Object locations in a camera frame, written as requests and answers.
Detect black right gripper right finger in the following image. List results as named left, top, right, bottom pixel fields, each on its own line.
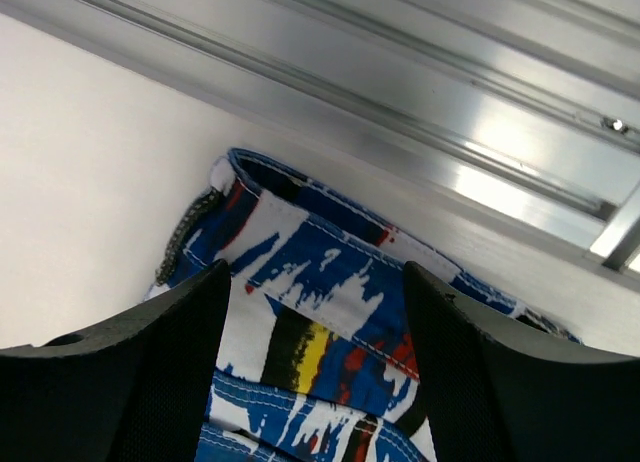
left=403, top=262, right=639, bottom=461

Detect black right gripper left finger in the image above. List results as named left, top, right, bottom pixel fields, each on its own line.
left=1, top=261, right=231, bottom=461

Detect blue patterned trousers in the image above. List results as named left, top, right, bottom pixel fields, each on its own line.
left=150, top=148, right=571, bottom=461

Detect aluminium corner frame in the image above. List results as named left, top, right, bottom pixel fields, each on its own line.
left=1, top=0, right=639, bottom=281

